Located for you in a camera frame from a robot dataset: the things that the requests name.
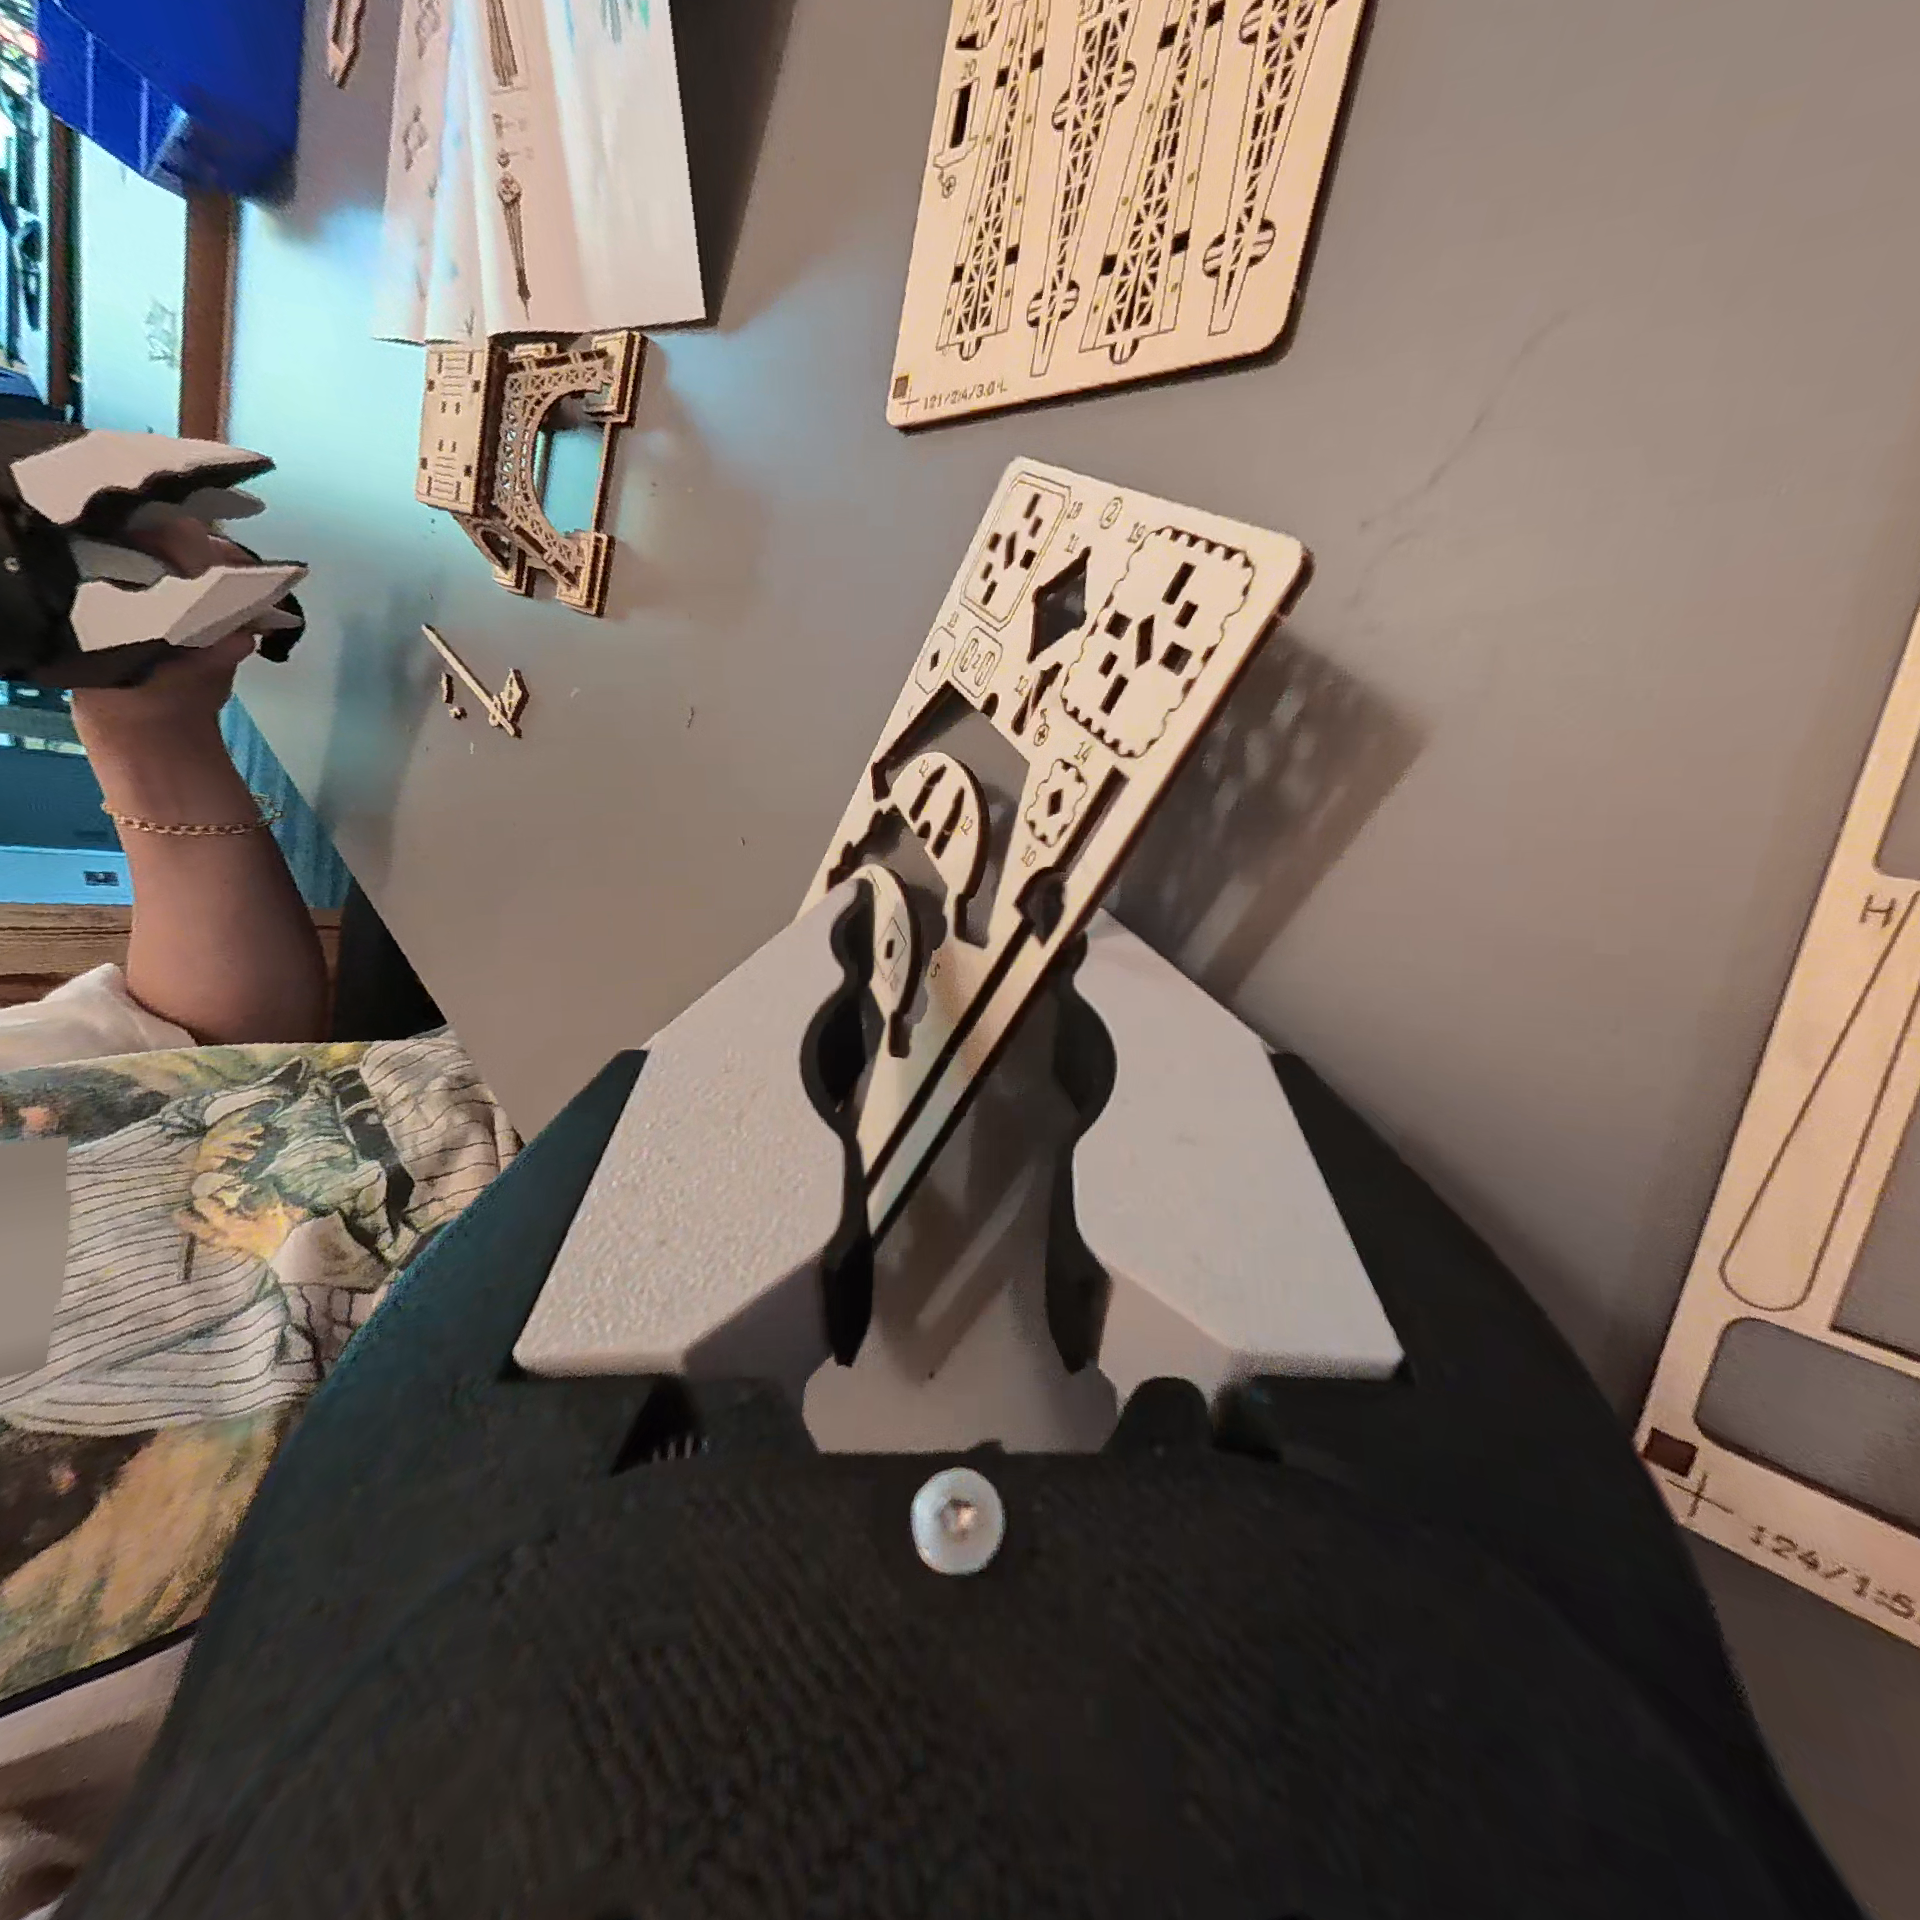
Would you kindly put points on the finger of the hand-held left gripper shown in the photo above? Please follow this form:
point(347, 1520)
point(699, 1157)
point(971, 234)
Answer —
point(180, 608)
point(135, 473)

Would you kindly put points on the person's printed shirt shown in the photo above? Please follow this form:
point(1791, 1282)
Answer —
point(301, 1200)

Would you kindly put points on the emptied wooden parts sheet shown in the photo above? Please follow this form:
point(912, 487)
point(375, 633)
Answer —
point(1800, 1050)

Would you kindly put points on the wooden tower base model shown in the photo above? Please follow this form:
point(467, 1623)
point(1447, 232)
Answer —
point(451, 420)

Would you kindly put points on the person's left forearm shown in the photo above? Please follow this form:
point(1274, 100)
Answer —
point(225, 944)

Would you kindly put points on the brown wooden post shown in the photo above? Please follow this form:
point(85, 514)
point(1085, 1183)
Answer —
point(211, 314)

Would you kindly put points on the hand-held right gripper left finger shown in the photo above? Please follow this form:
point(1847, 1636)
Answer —
point(675, 1200)

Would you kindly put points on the small square wooden piece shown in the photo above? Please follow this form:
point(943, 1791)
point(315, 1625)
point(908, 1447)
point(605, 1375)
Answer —
point(511, 704)

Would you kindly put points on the person's left hand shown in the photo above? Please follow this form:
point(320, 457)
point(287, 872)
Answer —
point(164, 735)

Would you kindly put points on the grey desk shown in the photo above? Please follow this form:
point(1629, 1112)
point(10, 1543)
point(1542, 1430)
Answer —
point(1500, 601)

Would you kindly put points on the wooden lattice parts sheet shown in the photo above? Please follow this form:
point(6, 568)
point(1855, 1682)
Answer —
point(1320, 151)

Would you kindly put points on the wooden plank bench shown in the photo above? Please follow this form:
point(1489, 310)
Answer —
point(61, 953)

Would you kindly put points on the blue plastic bin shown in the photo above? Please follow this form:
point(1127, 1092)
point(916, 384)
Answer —
point(164, 90)

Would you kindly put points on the white instruction sheet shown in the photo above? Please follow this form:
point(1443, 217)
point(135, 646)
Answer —
point(600, 181)

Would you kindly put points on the wooden puzzle parts sheet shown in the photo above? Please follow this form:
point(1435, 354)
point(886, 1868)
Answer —
point(1269, 571)

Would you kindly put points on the thin wooden strip piece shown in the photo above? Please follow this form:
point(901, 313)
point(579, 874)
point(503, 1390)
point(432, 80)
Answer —
point(451, 656)

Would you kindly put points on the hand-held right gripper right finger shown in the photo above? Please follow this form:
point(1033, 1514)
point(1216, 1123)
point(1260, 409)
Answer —
point(1244, 1200)

